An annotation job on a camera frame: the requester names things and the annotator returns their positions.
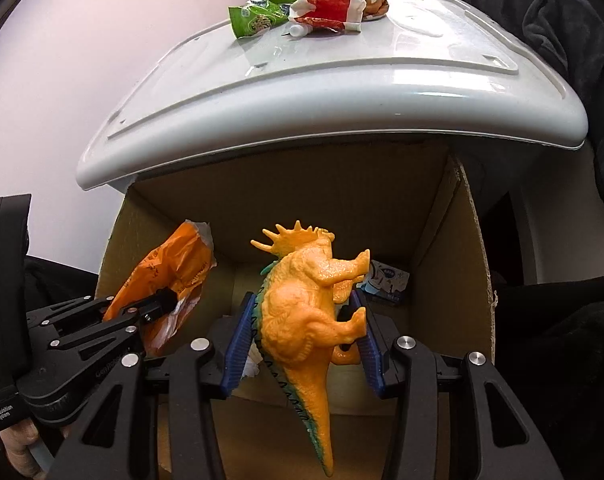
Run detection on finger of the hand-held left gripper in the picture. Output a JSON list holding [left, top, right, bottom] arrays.
[[47, 305, 178, 361], [26, 287, 179, 333]]

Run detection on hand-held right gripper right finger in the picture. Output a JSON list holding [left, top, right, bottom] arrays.
[[349, 290, 565, 480]]

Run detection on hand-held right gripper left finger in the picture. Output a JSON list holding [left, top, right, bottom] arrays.
[[54, 292, 258, 480]]

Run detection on white tissue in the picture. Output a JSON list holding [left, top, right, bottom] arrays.
[[242, 345, 263, 378]]

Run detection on orange toy dinosaur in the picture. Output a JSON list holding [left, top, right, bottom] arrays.
[[250, 220, 372, 478]]

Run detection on blue milk carton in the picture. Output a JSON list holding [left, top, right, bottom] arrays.
[[357, 260, 411, 306]]

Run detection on orange plastic bag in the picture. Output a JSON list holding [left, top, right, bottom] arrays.
[[103, 219, 218, 358]]

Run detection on brown cardboard box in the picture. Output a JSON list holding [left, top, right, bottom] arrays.
[[94, 140, 498, 480]]

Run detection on person's left hand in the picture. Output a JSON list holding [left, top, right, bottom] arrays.
[[2, 420, 70, 480]]

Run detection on person's dark pants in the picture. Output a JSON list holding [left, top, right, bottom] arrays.
[[492, 280, 604, 480]]

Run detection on grey storage box lid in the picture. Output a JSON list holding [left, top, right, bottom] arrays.
[[75, 0, 588, 192]]

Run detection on green snack wrapper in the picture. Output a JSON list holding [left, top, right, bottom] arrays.
[[227, 0, 300, 39]]

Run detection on red and white wrapper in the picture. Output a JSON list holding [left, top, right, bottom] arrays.
[[288, 0, 368, 33]]

